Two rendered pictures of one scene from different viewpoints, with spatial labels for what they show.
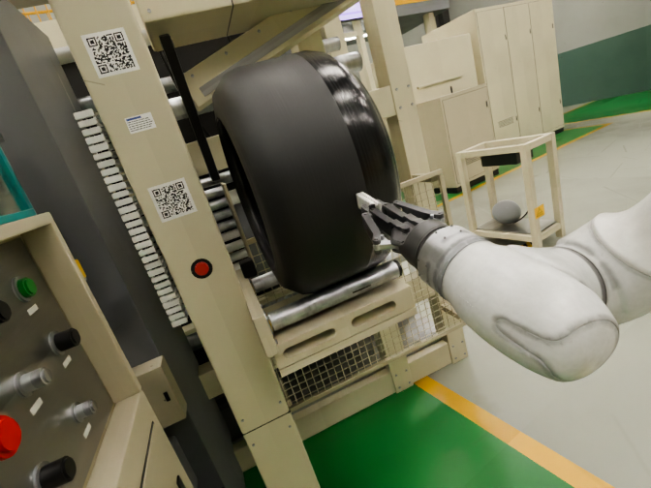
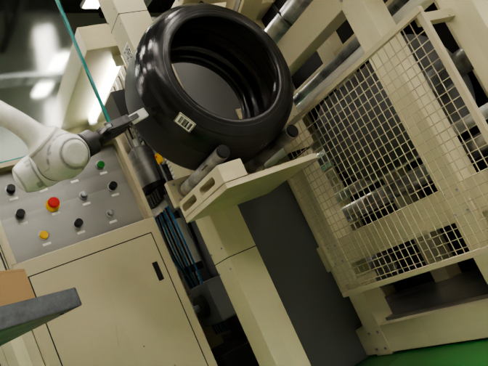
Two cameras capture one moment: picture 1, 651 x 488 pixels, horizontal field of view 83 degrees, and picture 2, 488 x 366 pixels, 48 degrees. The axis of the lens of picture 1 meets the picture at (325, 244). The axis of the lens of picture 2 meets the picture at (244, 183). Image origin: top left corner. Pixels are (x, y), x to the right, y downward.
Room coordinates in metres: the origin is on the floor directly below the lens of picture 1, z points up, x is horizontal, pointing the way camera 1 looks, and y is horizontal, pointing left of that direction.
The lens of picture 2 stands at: (0.37, -1.73, 0.51)
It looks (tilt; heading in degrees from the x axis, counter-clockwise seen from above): 9 degrees up; 72
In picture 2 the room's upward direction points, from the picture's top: 25 degrees counter-clockwise
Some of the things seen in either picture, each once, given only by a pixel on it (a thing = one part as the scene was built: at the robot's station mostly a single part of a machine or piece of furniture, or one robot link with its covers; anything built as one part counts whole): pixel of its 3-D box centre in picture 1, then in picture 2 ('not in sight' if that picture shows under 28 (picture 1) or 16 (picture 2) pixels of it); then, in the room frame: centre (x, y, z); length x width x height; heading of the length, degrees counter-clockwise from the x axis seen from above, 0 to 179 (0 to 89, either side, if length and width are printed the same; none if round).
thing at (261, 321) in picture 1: (254, 304); (217, 179); (0.89, 0.22, 0.90); 0.40 x 0.03 x 0.10; 15
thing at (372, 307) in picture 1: (340, 319); (210, 189); (0.80, 0.02, 0.84); 0.36 x 0.09 x 0.06; 105
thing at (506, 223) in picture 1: (509, 193); not in sight; (2.78, -1.51, 0.40); 0.60 x 0.35 x 0.80; 25
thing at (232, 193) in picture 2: (326, 311); (249, 188); (0.94, 0.05, 0.80); 0.37 x 0.36 x 0.02; 15
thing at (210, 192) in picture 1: (211, 233); (274, 126); (1.25, 0.36, 1.05); 0.20 x 0.15 x 0.30; 105
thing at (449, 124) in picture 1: (455, 140); not in sight; (5.17, -2.17, 0.62); 0.90 x 0.56 x 1.25; 115
